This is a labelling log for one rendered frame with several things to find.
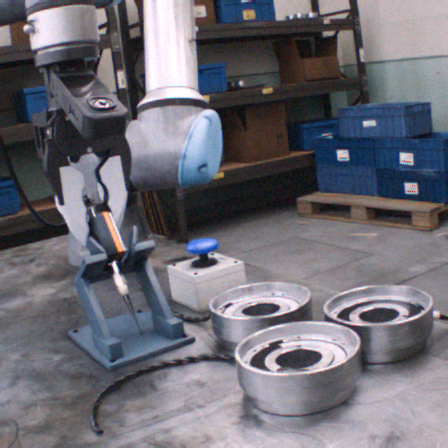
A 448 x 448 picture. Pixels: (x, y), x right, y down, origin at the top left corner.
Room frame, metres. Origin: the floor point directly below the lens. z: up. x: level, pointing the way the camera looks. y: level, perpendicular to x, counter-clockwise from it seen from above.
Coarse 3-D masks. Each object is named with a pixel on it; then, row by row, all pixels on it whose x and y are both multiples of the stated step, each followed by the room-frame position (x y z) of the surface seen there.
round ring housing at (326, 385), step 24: (264, 336) 0.52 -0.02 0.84; (288, 336) 0.53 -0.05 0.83; (312, 336) 0.52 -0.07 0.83; (336, 336) 0.51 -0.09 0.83; (240, 360) 0.47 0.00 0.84; (288, 360) 0.50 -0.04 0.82; (312, 360) 0.49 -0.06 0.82; (360, 360) 0.46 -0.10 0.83; (240, 384) 0.47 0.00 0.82; (264, 384) 0.44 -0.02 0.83; (288, 384) 0.43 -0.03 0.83; (312, 384) 0.43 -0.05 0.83; (336, 384) 0.43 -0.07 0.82; (264, 408) 0.45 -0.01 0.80; (288, 408) 0.44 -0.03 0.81; (312, 408) 0.43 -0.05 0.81
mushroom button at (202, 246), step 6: (198, 240) 0.75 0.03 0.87; (204, 240) 0.75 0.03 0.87; (210, 240) 0.75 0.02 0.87; (186, 246) 0.74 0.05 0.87; (192, 246) 0.73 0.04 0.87; (198, 246) 0.73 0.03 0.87; (204, 246) 0.73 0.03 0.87; (210, 246) 0.73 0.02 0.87; (216, 246) 0.74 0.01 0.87; (192, 252) 0.73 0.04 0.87; (198, 252) 0.73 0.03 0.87; (204, 252) 0.73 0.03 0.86; (210, 252) 0.73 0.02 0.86; (204, 258) 0.74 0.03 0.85
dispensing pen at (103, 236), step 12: (96, 216) 0.65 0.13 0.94; (96, 228) 0.64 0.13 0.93; (108, 228) 0.65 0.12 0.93; (96, 240) 0.64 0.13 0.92; (108, 240) 0.64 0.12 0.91; (108, 252) 0.63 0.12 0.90; (108, 264) 0.64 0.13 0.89; (120, 276) 0.63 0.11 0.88; (120, 288) 0.63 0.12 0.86; (132, 312) 0.62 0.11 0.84
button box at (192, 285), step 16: (224, 256) 0.77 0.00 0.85; (176, 272) 0.74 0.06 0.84; (192, 272) 0.72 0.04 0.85; (208, 272) 0.71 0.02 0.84; (224, 272) 0.72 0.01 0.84; (240, 272) 0.73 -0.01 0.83; (176, 288) 0.75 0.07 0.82; (192, 288) 0.71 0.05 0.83; (208, 288) 0.71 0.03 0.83; (224, 288) 0.72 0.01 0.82; (192, 304) 0.71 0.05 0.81; (208, 304) 0.71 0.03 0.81
